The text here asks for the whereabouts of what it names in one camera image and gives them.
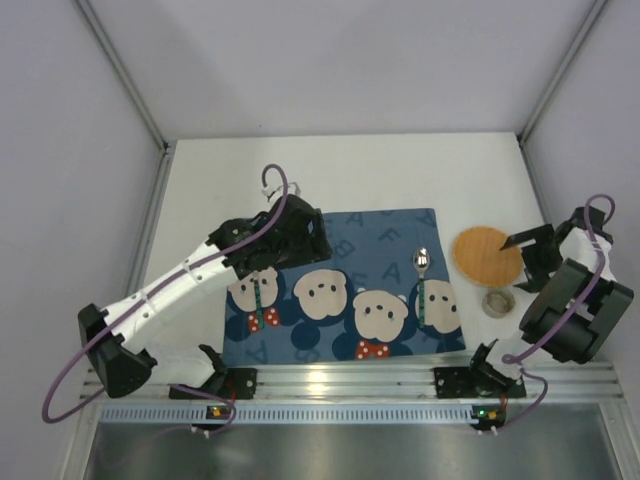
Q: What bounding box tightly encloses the round wooden plate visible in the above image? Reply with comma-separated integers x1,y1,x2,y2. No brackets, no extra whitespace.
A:
452,226,523,288

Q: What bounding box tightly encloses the aluminium mounting rail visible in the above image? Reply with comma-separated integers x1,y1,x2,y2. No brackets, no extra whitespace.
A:
79,352,624,401

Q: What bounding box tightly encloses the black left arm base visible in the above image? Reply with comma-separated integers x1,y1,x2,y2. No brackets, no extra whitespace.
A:
169,344,258,401

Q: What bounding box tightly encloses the small clear glass cup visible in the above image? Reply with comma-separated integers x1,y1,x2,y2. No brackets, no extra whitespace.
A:
482,289,516,319

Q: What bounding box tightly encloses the metal fork patterned handle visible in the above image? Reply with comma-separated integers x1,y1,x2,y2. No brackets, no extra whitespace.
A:
252,272,264,330

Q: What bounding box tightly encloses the left aluminium frame post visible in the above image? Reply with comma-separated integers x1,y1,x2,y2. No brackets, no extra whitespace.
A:
71,0,169,151

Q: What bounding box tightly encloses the aluminium frame post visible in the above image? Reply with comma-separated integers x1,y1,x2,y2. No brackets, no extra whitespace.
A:
516,0,611,147
71,0,169,151

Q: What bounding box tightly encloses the slotted grey cable duct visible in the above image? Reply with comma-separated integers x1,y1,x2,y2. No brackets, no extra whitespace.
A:
100,403,504,425

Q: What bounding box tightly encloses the blue cartoon placemat cloth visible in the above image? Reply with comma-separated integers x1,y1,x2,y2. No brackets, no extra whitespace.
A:
222,208,465,367

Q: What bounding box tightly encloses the metal spoon patterned handle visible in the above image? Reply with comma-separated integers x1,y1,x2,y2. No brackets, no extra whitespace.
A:
412,247,431,327

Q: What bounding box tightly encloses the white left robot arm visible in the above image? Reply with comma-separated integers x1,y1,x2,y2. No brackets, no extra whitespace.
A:
78,194,332,398

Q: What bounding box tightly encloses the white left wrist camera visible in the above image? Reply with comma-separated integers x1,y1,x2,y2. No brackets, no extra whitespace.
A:
261,182,301,202

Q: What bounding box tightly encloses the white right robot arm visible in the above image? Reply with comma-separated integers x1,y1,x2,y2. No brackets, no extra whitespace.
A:
469,205,634,397

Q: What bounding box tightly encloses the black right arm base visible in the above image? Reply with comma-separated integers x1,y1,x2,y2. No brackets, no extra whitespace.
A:
433,344,526,399

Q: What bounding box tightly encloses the right aluminium frame post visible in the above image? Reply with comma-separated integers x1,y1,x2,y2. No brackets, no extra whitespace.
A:
516,0,611,147

